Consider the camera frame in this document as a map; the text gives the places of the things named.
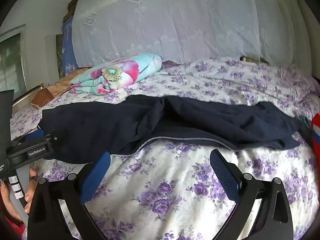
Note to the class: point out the small brown object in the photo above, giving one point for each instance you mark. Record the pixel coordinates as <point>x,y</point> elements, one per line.
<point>250,59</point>

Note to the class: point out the dark framed picture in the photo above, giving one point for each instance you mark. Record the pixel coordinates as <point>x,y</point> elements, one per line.
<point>59,55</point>

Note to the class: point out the bed with purple floral sheet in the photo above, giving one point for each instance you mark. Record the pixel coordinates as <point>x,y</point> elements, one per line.
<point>175,187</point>

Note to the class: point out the gold bed frame rail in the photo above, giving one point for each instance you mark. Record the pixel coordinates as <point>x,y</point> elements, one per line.
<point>26,95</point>

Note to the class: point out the folded floral blanket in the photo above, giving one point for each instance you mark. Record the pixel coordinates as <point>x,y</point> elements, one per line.
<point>117,72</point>

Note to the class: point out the dark green cloth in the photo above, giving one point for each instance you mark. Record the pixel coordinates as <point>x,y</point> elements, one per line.
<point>304,127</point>

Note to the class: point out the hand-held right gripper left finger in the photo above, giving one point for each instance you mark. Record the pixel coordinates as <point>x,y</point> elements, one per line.
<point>96,177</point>

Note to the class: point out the person's left hand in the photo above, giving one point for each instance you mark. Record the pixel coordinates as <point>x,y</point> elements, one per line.
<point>10,200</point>

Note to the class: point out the navy blue pants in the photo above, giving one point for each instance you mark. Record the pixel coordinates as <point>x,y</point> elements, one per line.
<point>175,122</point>

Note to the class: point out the window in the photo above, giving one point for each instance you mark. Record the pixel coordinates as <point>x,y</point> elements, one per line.
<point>11,60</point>

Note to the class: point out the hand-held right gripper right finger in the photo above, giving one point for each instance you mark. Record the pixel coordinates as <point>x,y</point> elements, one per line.
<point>225,177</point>

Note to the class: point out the brown pillow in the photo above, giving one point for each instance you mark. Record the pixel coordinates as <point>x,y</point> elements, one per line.
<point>42,98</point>

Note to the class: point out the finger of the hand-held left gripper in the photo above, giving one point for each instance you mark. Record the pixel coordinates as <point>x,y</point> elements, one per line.
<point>35,134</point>

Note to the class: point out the blue printed bag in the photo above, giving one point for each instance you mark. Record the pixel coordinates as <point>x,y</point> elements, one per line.
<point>68,47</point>

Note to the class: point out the brown boxes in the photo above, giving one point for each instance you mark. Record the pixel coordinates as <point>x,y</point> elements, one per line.
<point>71,8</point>

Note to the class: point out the white lace mosquito net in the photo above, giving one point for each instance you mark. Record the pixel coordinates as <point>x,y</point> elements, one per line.
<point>180,20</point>

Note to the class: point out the red striped garment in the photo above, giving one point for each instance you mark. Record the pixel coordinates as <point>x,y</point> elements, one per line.
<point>316,130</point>

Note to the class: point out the person's left forearm red sleeve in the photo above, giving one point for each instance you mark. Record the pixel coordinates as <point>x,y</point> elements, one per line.
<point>11,228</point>

